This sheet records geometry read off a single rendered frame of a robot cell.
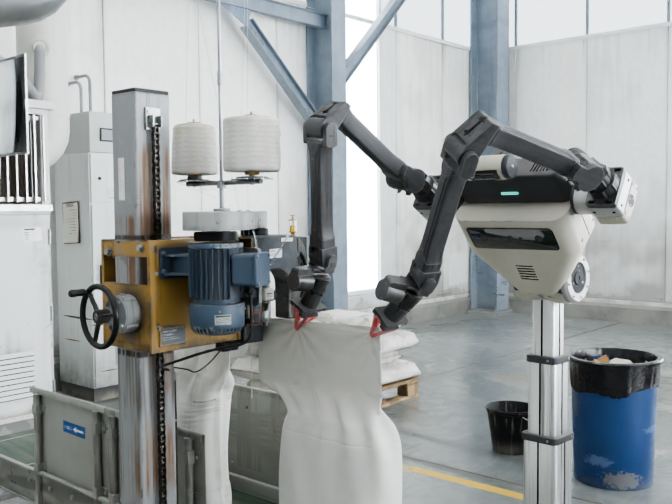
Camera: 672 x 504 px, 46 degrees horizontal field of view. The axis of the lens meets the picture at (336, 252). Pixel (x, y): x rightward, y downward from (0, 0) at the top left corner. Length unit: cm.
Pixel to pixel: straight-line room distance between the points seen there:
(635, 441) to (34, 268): 352
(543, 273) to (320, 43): 643
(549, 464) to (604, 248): 801
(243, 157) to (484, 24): 925
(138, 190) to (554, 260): 122
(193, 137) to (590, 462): 278
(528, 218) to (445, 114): 831
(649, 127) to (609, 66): 93
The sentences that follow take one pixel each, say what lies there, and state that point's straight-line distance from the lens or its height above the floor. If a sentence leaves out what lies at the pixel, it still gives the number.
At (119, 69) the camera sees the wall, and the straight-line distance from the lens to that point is 712.
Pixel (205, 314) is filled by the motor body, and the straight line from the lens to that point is 216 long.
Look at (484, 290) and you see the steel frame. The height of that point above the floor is 30.
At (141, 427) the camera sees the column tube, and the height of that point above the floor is 81.
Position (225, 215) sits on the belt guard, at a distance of 213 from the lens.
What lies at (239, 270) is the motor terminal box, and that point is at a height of 126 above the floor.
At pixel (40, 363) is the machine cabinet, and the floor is 50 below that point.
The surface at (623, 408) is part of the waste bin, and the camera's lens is 427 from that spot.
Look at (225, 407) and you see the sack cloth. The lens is 281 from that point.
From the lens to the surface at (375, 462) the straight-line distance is 226.
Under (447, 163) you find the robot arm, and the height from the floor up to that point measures 153.
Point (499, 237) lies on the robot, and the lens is 247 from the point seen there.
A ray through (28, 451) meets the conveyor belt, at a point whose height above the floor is 38.
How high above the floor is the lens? 142
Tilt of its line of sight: 3 degrees down
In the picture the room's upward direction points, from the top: 1 degrees counter-clockwise
